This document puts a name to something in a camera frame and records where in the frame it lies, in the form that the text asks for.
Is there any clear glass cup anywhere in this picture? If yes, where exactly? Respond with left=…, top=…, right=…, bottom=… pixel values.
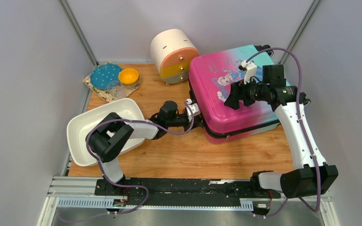
left=107, top=81, right=128, bottom=99

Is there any yellow bowl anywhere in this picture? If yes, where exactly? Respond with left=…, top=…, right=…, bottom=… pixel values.
left=118, top=68, right=140, bottom=86

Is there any white plastic basin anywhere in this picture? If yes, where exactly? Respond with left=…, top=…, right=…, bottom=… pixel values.
left=66, top=97, right=148, bottom=168

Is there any pink and teal kids suitcase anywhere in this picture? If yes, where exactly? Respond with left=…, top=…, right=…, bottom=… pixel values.
left=188, top=44, right=312, bottom=145

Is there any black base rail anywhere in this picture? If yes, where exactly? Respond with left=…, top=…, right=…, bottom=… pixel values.
left=94, top=178, right=281, bottom=215

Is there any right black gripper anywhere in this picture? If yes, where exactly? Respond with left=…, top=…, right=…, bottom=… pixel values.
left=224, top=75, right=269, bottom=110

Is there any blue polka dot plate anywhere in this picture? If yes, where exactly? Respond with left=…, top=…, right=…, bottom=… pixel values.
left=90, top=63, right=123, bottom=89

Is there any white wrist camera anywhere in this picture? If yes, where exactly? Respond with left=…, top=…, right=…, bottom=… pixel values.
left=239, top=61, right=257, bottom=85
left=185, top=98, right=201, bottom=120

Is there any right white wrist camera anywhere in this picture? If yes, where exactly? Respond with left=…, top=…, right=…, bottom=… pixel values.
left=239, top=61, right=257, bottom=85

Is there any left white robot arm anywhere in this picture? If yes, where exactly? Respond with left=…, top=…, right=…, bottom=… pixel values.
left=86, top=99, right=200, bottom=195

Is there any round pastel drawer cabinet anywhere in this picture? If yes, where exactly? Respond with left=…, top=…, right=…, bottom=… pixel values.
left=150, top=28, right=200, bottom=85

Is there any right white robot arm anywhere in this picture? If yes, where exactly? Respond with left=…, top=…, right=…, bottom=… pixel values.
left=224, top=62, right=338, bottom=198

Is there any floral patterned placemat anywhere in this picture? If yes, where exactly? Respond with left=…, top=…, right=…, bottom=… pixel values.
left=83, top=62, right=140, bottom=102

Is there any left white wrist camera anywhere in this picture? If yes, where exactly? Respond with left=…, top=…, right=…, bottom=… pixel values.
left=185, top=98, right=201, bottom=120

